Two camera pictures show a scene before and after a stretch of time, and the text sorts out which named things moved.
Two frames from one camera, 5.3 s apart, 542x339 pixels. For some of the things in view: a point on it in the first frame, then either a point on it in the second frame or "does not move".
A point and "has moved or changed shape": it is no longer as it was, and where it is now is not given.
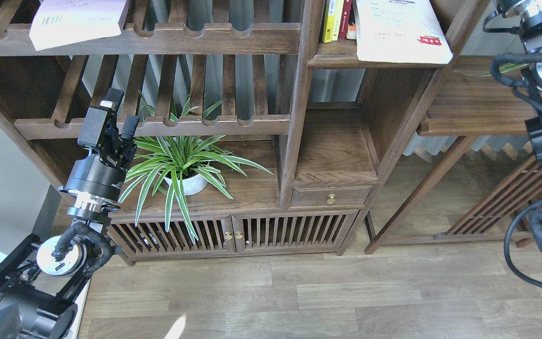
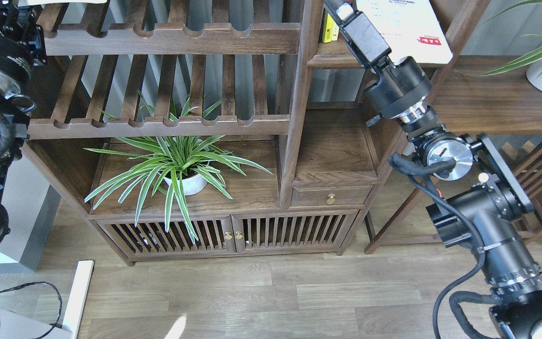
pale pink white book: [58, 23] has moved or changed shape
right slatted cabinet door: [292, 232] does not move
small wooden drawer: [337, 195] does not move
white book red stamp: [401, 31] does not move
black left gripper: [99, 132] -> [22, 23]
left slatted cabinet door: [216, 234] does not move
